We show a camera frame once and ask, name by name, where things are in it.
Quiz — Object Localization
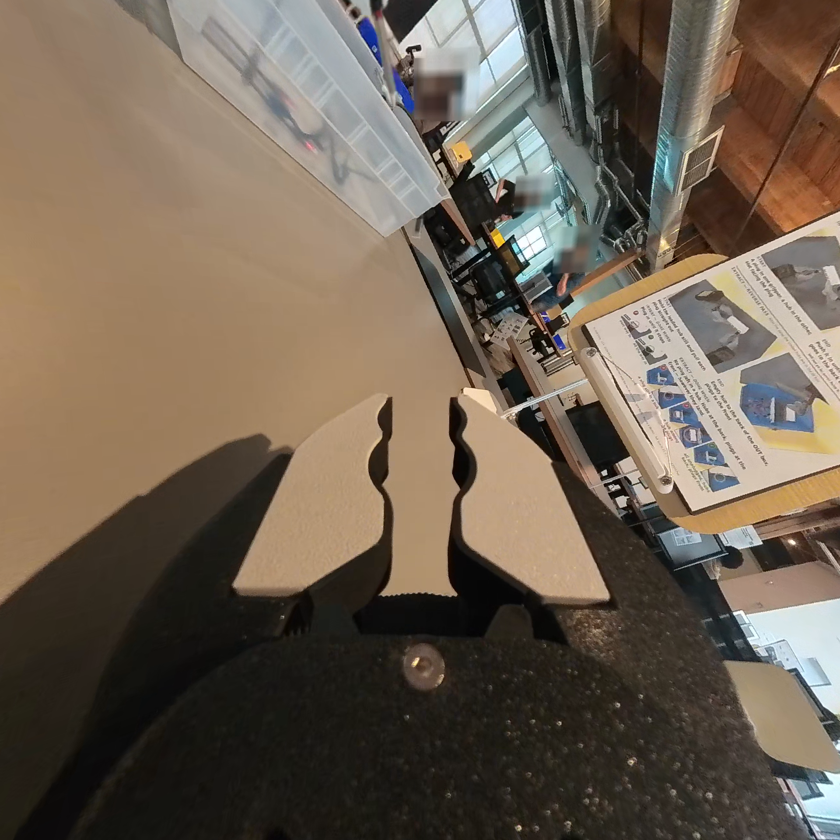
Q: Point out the printed instruction sheet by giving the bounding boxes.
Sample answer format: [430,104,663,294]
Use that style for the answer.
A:
[581,213,840,514]

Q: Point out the silver air duct with vent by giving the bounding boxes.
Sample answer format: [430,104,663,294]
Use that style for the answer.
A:
[646,0,744,271]

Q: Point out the small black monitor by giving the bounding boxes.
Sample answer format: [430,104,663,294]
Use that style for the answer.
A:
[564,402,632,472]

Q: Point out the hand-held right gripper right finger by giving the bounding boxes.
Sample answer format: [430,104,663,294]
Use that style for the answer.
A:
[448,392,613,635]

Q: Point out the clear plastic organizer box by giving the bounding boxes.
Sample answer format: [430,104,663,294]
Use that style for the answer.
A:
[167,0,455,238]

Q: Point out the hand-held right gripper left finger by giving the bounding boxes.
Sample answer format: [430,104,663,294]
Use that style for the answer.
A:
[233,392,395,634]

